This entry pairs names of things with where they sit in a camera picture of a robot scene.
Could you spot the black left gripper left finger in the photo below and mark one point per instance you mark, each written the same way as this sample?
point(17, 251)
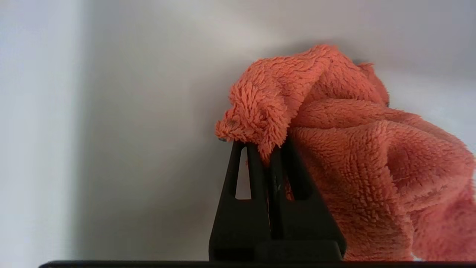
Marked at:
point(240, 227)

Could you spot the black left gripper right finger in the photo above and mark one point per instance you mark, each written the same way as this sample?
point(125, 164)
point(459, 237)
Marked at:
point(301, 219)

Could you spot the orange cleaning cloth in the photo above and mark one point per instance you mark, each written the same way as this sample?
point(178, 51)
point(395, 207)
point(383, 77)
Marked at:
point(353, 149)

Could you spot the beige wash basin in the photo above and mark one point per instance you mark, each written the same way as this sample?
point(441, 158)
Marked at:
point(130, 111)

